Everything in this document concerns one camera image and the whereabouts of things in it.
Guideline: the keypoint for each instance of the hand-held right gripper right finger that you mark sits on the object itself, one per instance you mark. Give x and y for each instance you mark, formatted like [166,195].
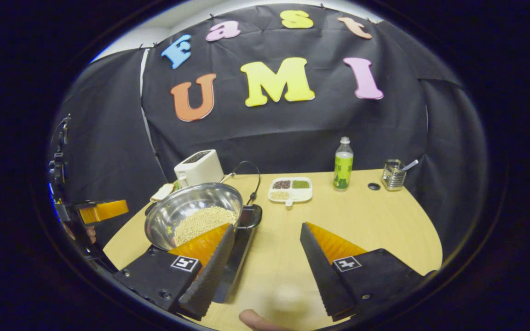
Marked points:
[322,276]

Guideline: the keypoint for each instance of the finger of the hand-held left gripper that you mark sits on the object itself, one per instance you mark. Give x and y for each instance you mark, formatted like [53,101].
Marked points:
[108,210]

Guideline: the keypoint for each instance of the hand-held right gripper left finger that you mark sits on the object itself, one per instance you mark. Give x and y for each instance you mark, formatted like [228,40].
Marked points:
[212,276]

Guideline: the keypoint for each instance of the black induction cooktop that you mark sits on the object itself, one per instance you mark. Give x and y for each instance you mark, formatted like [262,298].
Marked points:
[239,257]

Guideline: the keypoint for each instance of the pile of soybeans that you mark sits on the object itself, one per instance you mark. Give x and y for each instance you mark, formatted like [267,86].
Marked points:
[203,220]

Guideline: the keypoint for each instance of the stainless steel pot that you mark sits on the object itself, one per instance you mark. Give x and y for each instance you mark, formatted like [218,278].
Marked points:
[187,202]

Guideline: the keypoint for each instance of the bread slice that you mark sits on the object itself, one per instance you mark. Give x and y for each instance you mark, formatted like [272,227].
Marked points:
[163,191]

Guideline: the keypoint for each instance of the white divided bean dish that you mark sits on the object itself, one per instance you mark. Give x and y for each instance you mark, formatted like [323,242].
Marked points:
[290,195]

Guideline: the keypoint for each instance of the white toaster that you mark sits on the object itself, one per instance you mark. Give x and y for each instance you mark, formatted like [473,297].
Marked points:
[200,170]

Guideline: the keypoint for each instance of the green label drink bottle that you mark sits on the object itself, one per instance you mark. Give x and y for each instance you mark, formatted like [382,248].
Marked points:
[342,170]

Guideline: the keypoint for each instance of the black backdrop cloth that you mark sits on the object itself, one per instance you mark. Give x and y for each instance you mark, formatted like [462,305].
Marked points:
[292,133]

